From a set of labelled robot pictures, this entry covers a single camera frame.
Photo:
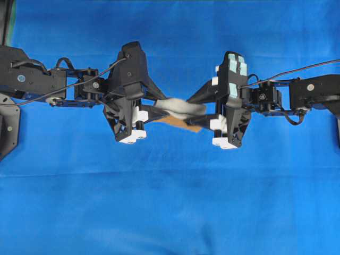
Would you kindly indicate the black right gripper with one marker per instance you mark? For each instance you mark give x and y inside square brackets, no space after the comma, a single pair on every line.
[228,124]

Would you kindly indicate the blue table cloth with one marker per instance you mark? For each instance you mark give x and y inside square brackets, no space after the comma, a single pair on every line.
[69,188]

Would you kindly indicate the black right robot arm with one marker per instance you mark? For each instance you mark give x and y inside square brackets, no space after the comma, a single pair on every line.
[293,98]

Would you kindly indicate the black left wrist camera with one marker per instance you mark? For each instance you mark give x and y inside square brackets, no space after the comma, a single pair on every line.
[128,77]

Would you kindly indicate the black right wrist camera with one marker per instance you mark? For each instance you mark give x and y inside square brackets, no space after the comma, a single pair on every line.
[236,76]

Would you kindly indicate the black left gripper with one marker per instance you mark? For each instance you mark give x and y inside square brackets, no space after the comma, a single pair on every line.
[123,112]

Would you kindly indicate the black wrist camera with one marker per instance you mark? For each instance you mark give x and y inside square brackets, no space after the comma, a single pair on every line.
[128,77]
[236,76]

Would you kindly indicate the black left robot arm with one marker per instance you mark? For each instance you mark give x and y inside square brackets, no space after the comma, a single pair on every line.
[29,80]

